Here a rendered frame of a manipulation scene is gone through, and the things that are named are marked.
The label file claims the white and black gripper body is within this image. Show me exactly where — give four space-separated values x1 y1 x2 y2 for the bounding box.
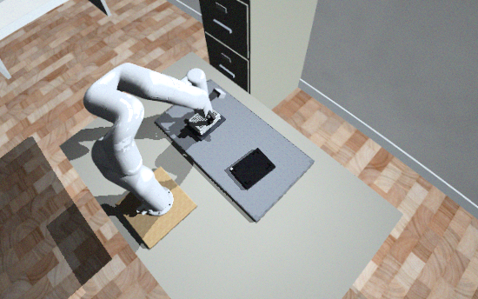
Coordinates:
194 99 212 119

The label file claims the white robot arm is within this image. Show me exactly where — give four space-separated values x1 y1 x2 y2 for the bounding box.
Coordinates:
83 63 226 216

